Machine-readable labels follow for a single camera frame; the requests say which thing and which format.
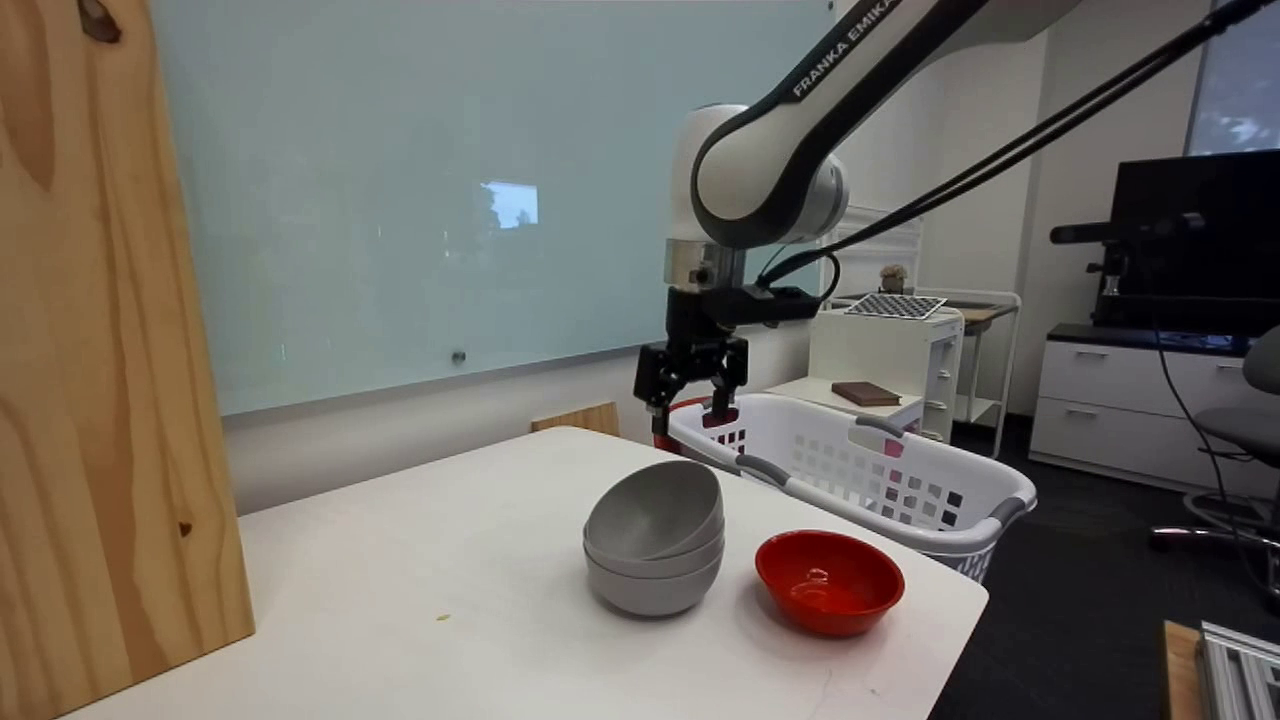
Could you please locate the window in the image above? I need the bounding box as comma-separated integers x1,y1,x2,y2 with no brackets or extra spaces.
1187,0,1280,160

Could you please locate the white shelf cart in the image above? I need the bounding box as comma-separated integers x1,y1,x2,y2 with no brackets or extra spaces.
803,301,966,443

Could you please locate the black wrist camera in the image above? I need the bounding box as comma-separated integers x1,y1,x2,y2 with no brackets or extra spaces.
722,283,822,332

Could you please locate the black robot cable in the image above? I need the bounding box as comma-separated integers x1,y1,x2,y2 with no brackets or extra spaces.
756,0,1276,294

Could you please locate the grey office chair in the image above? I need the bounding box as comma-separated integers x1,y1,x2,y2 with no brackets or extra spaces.
1148,326,1280,598

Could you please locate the checkerboard calibration sheet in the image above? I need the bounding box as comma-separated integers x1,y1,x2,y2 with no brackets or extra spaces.
850,290,955,326

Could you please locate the black bar camera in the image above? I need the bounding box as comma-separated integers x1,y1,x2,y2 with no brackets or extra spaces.
1047,212,1202,249

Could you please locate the white laundry basket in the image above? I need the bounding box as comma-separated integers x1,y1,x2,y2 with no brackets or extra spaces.
659,391,1038,590

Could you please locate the light wooden board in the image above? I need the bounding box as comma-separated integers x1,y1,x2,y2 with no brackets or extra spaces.
0,0,258,720

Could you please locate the wooden plank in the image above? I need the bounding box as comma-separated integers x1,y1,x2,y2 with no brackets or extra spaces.
1159,615,1211,720

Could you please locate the white drawer cabinet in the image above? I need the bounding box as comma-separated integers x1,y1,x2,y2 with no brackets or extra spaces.
1027,321,1280,505

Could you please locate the white side table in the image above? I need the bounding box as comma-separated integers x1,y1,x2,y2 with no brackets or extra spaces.
948,290,1025,459

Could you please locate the small cardboard box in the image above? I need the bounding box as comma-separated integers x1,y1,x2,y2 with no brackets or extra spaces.
527,400,622,439

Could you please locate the glass whiteboard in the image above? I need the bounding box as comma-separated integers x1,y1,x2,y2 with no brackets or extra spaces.
142,0,857,419

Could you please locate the black monitor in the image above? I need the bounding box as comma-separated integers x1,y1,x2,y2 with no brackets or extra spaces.
1090,145,1280,339

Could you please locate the aluminium rail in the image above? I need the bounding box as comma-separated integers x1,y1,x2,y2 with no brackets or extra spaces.
1197,615,1280,720

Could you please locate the red bowl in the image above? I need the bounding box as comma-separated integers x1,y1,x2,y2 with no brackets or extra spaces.
751,529,908,642

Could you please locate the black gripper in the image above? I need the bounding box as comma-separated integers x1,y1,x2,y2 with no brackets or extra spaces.
633,283,756,452

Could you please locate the black hanging cable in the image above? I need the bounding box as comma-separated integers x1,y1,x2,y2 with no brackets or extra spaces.
1150,345,1249,535

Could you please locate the brown flat block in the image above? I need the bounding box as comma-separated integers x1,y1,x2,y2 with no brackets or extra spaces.
829,379,908,412

